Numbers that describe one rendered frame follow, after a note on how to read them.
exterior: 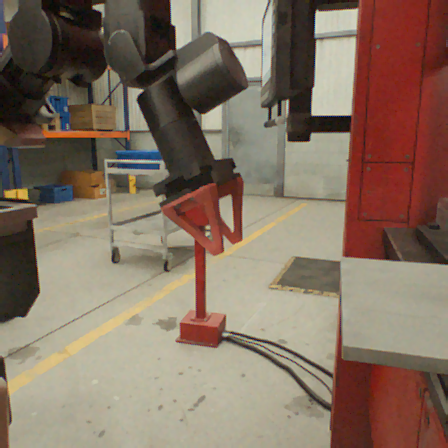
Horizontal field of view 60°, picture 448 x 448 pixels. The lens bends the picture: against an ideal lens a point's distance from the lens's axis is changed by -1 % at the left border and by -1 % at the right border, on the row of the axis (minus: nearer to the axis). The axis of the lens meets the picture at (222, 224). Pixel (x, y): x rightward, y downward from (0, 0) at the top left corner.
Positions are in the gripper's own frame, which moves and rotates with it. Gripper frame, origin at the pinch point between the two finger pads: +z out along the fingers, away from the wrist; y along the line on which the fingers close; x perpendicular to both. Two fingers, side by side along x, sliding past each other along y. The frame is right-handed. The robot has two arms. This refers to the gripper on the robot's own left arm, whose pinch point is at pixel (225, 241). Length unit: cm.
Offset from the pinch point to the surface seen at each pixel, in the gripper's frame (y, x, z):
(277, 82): 81, 4, -35
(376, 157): 75, -13, -1
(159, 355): 114, 126, 48
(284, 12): 81, -6, -52
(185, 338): 132, 120, 48
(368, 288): -9.6, -15.2, 7.3
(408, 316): -13.8, -17.8, 8.6
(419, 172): 77, -21, 7
